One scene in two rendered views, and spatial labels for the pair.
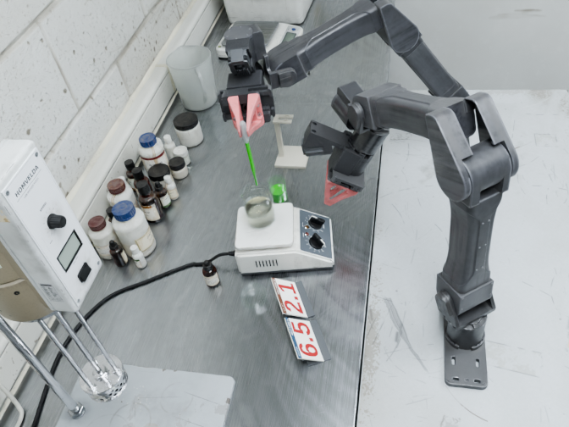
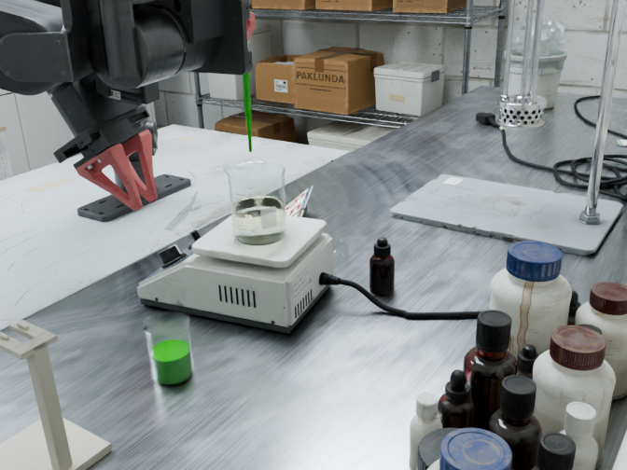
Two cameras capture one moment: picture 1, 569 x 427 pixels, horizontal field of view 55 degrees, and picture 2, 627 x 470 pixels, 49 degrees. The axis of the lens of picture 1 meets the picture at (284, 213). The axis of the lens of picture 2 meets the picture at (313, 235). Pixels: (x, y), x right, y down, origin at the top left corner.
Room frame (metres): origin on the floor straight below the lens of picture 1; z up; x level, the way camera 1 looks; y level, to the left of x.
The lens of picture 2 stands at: (1.47, 0.31, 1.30)
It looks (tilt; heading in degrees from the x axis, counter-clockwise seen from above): 24 degrees down; 197
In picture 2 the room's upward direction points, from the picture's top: 2 degrees counter-clockwise
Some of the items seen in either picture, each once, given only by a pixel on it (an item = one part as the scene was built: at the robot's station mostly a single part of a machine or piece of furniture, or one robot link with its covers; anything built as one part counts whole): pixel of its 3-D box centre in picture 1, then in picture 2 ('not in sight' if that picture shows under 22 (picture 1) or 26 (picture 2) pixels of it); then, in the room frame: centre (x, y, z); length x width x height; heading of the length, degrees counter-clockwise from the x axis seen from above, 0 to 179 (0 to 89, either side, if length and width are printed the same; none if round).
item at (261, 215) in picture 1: (260, 207); (256, 205); (0.81, 0.05, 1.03); 0.07 x 0.06 x 0.08; 84
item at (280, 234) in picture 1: (264, 225); (260, 236); (0.80, 0.04, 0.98); 0.12 x 0.12 x 0.01; 83
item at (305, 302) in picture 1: (292, 296); not in sight; (0.65, 0.01, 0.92); 0.09 x 0.06 x 0.04; 9
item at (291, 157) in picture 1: (290, 138); (27, 397); (1.10, -0.05, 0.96); 0.08 x 0.08 x 0.13; 71
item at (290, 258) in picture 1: (279, 238); (243, 267); (0.79, 0.02, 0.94); 0.22 x 0.13 x 0.08; 83
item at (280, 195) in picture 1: (278, 189); (170, 349); (0.96, 0.01, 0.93); 0.04 x 0.04 x 0.06
